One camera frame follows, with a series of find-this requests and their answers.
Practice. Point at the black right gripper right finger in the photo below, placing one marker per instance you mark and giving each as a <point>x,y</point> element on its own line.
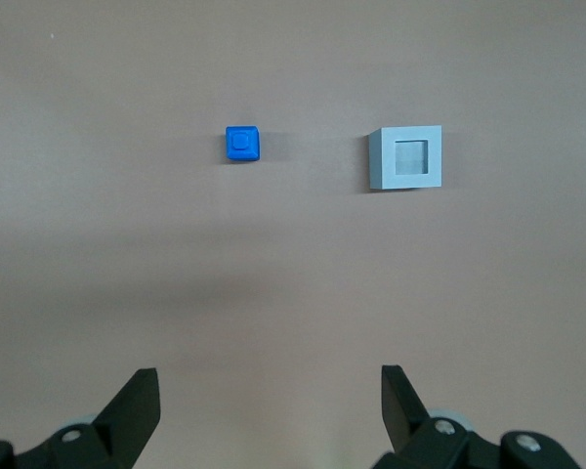
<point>405,420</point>

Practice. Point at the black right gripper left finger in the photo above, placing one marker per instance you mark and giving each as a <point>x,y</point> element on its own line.
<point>122,420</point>

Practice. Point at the blue plastic block part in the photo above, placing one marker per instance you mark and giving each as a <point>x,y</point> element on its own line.
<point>241,144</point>

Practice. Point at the gray square hollow base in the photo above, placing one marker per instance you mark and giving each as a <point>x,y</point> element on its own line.
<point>386,161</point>

